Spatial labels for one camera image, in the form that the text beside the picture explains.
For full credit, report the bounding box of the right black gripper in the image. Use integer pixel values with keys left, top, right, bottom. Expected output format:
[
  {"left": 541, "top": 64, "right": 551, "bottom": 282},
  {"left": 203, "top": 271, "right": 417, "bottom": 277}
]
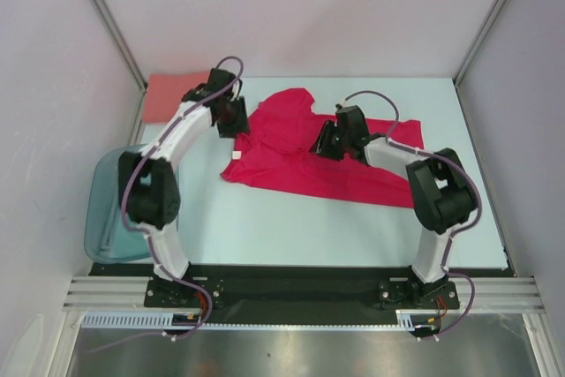
[{"left": 309, "top": 120, "right": 350, "bottom": 162}]

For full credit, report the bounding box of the red t shirt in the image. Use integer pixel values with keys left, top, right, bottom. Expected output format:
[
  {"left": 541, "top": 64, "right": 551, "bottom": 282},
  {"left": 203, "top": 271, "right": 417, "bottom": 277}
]
[{"left": 221, "top": 88, "right": 413, "bottom": 209}]

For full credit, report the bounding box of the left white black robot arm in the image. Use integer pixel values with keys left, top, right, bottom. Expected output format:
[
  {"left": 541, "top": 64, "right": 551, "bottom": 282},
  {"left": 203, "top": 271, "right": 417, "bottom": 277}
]
[{"left": 118, "top": 66, "right": 249, "bottom": 313}]

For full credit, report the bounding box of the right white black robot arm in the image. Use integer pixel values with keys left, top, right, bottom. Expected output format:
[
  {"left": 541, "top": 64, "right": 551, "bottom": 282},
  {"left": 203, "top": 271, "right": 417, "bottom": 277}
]
[{"left": 310, "top": 104, "right": 482, "bottom": 307}]

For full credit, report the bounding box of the folded salmon pink t shirt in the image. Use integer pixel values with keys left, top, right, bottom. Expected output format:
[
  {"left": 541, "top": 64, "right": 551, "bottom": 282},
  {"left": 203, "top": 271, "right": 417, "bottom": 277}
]
[{"left": 141, "top": 71, "right": 209, "bottom": 124}]

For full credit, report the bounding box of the teal transparent plastic bin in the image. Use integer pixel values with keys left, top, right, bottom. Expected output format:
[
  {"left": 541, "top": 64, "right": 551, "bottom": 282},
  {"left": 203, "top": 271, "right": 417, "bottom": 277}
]
[{"left": 84, "top": 144, "right": 151, "bottom": 264}]

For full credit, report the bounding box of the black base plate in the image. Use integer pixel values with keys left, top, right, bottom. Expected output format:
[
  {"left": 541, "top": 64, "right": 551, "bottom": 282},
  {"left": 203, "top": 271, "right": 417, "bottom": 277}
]
[{"left": 89, "top": 264, "right": 514, "bottom": 324}]

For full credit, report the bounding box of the white slotted cable duct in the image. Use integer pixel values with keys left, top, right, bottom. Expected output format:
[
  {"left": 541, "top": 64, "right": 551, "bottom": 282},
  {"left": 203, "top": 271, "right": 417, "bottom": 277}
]
[{"left": 81, "top": 311, "right": 440, "bottom": 333}]

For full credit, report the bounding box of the left aluminium frame post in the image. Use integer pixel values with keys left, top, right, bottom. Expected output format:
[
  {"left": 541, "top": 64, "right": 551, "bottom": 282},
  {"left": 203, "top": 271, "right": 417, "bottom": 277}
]
[{"left": 89, "top": 0, "right": 147, "bottom": 92}]

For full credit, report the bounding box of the aluminium frame post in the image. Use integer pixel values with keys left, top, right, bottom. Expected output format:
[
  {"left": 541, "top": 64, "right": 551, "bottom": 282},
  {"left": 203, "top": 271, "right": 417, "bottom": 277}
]
[
  {"left": 89, "top": 0, "right": 147, "bottom": 92},
  {"left": 452, "top": 0, "right": 509, "bottom": 88}
]

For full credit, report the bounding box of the right aluminium frame post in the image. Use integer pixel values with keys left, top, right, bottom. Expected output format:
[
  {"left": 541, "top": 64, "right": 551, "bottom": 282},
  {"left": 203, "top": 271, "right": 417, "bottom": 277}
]
[{"left": 452, "top": 0, "right": 509, "bottom": 88}]

